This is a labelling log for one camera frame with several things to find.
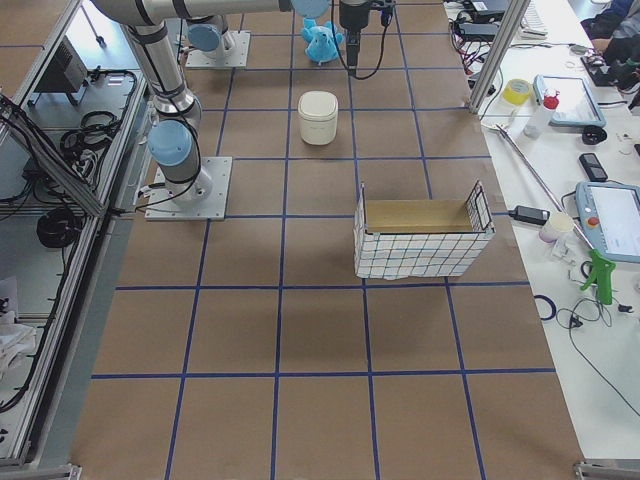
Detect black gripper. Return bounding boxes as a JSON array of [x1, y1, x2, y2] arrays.
[[339, 0, 371, 71]]

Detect cream white trash can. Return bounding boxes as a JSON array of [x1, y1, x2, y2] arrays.
[[298, 90, 339, 146]]

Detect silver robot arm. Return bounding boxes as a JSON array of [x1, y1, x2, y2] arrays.
[[94, 1, 395, 129], [187, 15, 235, 56]]

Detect blue teddy bear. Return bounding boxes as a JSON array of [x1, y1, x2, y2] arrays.
[[301, 18, 344, 65]]

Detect black laptop power brick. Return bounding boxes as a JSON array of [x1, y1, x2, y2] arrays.
[[456, 23, 500, 42]]

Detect yellow tape roll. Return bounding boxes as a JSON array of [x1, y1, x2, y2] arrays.
[[502, 79, 532, 106]]

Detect long metal rod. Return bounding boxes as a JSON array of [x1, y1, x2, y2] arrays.
[[492, 124, 596, 250]]

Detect clear bottle red cap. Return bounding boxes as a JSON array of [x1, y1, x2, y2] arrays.
[[523, 89, 559, 139]]

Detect teach pendant far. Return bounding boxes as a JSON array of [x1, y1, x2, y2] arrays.
[[533, 75, 606, 127]]

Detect teach pendant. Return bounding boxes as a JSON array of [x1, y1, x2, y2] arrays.
[[575, 181, 639, 263], [533, 75, 606, 127]]

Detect black power adapter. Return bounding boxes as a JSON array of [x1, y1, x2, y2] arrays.
[[508, 205, 550, 226]]

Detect black remote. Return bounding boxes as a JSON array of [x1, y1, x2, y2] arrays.
[[579, 153, 608, 183]]

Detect white paper cup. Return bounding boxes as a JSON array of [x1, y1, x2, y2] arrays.
[[538, 211, 574, 243]]

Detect teach pendant near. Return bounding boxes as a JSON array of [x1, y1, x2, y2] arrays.
[[575, 181, 639, 263]]

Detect green plastic gun tool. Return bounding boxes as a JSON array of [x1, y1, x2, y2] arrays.
[[580, 248, 616, 305]]

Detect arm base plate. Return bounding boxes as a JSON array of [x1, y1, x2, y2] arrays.
[[186, 25, 251, 70], [145, 157, 233, 221]]

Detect aluminium frame post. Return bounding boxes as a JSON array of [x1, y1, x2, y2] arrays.
[[468, 0, 530, 114]]

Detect blue tape ring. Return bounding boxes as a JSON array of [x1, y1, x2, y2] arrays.
[[533, 294, 557, 322]]

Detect coiled black cable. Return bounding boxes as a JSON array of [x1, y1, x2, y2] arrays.
[[36, 207, 81, 250]]

